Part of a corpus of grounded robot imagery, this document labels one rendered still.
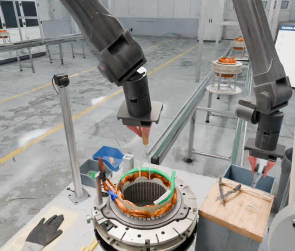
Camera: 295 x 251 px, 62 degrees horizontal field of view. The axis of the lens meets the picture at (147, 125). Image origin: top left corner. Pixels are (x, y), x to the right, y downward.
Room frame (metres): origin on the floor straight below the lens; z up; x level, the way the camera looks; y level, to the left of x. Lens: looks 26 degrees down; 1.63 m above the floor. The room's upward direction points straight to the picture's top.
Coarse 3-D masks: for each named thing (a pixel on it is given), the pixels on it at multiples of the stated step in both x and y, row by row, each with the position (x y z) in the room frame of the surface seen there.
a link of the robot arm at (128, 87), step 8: (136, 72) 0.50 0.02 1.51; (144, 72) 0.51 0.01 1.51; (128, 80) 0.49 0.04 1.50; (136, 80) 0.49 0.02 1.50; (144, 80) 0.50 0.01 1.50; (128, 88) 0.50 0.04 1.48; (136, 88) 0.49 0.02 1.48; (144, 88) 0.50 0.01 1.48; (128, 96) 0.51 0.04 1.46; (136, 96) 0.50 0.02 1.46
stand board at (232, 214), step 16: (224, 192) 0.66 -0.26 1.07; (240, 192) 0.66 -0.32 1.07; (256, 192) 0.66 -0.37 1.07; (208, 208) 0.58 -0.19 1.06; (224, 208) 0.58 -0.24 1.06; (240, 208) 0.58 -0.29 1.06; (224, 224) 0.53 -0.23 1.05; (240, 224) 0.52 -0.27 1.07; (256, 224) 0.52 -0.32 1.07; (256, 240) 0.48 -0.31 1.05
